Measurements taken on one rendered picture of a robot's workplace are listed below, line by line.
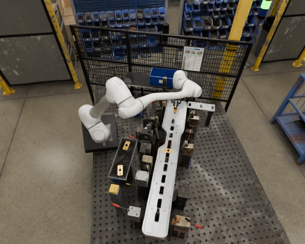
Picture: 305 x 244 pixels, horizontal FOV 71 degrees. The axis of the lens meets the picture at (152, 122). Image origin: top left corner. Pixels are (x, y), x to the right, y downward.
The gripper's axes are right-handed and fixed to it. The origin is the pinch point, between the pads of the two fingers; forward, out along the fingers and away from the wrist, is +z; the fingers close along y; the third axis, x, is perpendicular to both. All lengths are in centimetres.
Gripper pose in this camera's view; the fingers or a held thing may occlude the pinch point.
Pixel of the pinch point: (175, 105)
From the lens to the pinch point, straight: 217.4
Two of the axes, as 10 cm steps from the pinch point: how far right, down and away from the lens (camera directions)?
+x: 1.9, -7.5, 6.3
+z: 0.0, 6.4, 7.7
